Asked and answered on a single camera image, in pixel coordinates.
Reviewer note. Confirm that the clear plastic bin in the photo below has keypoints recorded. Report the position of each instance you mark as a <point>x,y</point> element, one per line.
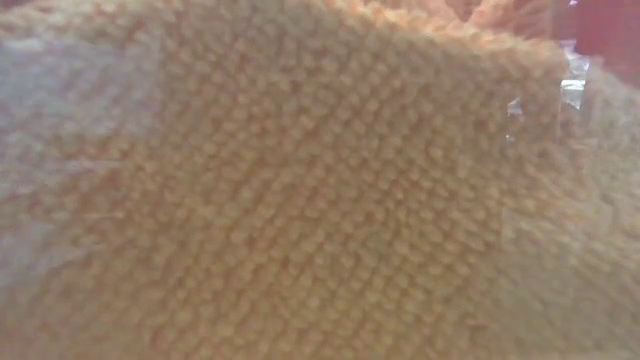
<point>572,92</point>

